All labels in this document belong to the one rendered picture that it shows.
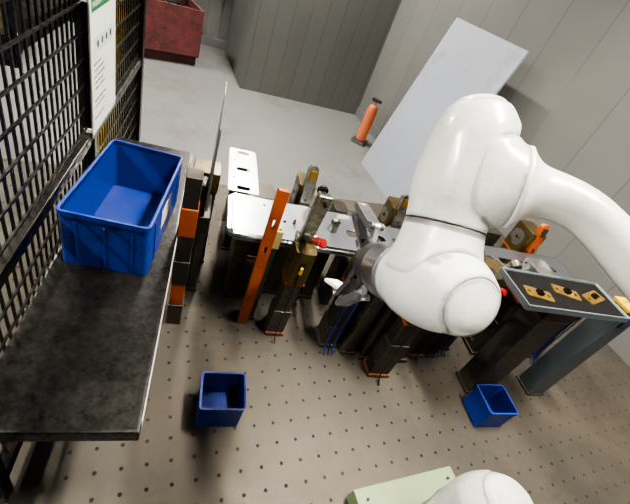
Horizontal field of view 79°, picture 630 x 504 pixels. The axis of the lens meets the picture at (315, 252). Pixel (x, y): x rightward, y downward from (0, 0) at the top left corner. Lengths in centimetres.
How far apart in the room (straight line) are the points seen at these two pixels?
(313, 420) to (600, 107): 283
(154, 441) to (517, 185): 90
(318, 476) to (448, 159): 83
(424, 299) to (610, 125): 290
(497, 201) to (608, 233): 13
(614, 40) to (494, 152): 301
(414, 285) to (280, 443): 72
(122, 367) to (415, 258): 52
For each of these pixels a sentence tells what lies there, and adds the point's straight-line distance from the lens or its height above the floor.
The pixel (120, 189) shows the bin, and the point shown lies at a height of 103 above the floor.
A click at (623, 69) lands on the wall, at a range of 336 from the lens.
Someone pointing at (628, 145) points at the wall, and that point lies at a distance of 318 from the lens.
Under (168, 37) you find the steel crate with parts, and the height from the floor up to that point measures 29.
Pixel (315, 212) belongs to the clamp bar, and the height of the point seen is 116.
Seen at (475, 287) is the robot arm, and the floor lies 144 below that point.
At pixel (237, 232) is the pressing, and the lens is 107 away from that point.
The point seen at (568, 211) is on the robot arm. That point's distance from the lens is 53.
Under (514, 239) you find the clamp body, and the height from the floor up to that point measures 99.
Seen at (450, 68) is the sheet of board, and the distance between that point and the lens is 399.
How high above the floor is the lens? 166
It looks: 37 degrees down
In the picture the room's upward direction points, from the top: 23 degrees clockwise
